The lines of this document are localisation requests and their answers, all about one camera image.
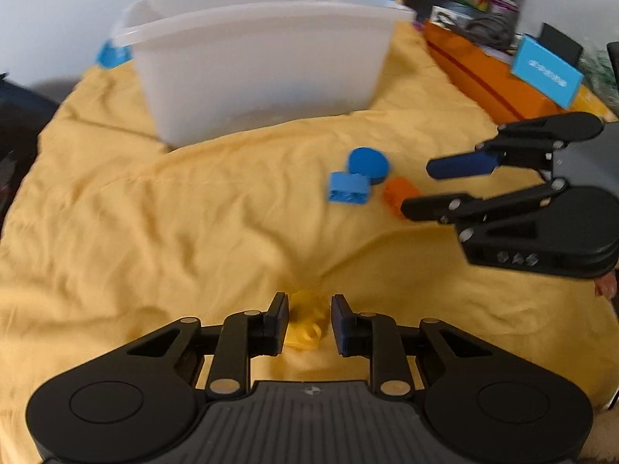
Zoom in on orange building block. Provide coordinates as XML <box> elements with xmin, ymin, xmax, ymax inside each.
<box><xmin>382</xmin><ymin>178</ymin><xmax>424</xmax><ymax>218</ymax></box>

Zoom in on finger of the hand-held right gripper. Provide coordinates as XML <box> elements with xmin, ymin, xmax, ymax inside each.
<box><xmin>426</xmin><ymin>118</ymin><xmax>557</xmax><ymax>182</ymax></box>
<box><xmin>400</xmin><ymin>179</ymin><xmax>570</xmax><ymax>226</ymax></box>

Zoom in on round blue building block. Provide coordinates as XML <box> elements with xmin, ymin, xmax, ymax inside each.
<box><xmin>347</xmin><ymin>147</ymin><xmax>390</xmax><ymax>186</ymax></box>

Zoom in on blue container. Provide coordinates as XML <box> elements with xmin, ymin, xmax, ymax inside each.
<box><xmin>97</xmin><ymin>41</ymin><xmax>135</xmax><ymax>71</ymax></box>

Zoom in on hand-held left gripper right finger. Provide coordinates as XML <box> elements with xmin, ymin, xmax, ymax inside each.
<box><xmin>330</xmin><ymin>294</ymin><xmax>484</xmax><ymax>394</ymax></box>

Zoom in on black box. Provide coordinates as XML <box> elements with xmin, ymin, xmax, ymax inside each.
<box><xmin>537</xmin><ymin>22</ymin><xmax>584</xmax><ymax>66</ymax></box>

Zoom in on person's right hand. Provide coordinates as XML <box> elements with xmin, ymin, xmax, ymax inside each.
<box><xmin>594</xmin><ymin>271</ymin><xmax>619</xmax><ymax>301</ymax></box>

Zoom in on light blue building block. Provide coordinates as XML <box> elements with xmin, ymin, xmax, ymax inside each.
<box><xmin>328</xmin><ymin>171</ymin><xmax>371</xmax><ymax>205</ymax></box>

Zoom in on blue card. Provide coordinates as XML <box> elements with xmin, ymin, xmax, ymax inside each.
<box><xmin>510</xmin><ymin>34</ymin><xmax>585</xmax><ymax>109</ymax></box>

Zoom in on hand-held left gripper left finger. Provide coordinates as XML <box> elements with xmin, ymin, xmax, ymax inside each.
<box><xmin>130</xmin><ymin>292</ymin><xmax>291</xmax><ymax>394</ymax></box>

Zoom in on yellow cloth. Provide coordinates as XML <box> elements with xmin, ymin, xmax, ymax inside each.
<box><xmin>0</xmin><ymin>19</ymin><xmax>619</xmax><ymax>464</ymax></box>

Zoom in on white plastic storage box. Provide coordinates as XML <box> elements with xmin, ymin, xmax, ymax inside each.
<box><xmin>111</xmin><ymin>0</ymin><xmax>417</xmax><ymax>149</ymax></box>

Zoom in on yellow building block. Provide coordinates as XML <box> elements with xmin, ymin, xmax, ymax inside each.
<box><xmin>283</xmin><ymin>290</ymin><xmax>327</xmax><ymax>351</ymax></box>

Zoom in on orange box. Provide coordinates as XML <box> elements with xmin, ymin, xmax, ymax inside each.
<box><xmin>424</xmin><ymin>22</ymin><xmax>605</xmax><ymax>127</ymax></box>

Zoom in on cluttered shelf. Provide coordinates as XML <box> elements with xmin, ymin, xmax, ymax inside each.
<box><xmin>401</xmin><ymin>0</ymin><xmax>537</xmax><ymax>51</ymax></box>

